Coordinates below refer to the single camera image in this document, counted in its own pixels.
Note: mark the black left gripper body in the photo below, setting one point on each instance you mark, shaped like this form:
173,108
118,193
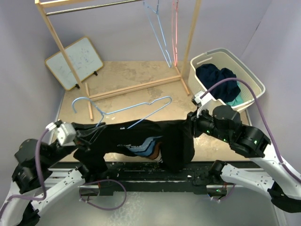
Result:
63,150

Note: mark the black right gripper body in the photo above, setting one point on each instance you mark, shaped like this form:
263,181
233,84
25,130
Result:
204,123

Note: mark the light blue hanger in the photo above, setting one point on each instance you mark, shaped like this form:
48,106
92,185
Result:
153,16
103,114

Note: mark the black garment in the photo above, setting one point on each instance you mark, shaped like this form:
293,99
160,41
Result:
169,143

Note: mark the teal t shirt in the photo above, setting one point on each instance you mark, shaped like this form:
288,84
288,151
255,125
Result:
235,94

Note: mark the navy blue t shirt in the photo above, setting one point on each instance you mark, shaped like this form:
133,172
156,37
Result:
209,74

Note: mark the pink wire hanger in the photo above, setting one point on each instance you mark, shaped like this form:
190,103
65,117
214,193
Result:
174,30

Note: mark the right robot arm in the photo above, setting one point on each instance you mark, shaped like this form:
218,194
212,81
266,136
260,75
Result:
250,142

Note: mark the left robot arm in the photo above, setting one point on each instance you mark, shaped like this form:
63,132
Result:
28,197

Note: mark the cream perforated laundry basket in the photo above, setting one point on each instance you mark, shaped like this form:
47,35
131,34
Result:
223,58

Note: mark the wooden clothes rack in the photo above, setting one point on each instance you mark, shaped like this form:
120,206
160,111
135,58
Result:
134,70

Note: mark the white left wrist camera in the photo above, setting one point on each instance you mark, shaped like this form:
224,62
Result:
65,133

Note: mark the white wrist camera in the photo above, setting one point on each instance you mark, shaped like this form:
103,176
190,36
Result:
205,102
65,133

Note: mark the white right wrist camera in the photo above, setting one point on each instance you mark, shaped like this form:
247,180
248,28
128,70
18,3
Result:
205,102

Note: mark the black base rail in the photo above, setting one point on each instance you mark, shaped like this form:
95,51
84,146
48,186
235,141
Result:
149,177

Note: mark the small whiteboard yellow frame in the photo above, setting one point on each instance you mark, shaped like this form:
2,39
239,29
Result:
84,58

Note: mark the aluminium frame rail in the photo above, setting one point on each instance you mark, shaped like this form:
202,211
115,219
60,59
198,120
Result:
143,194

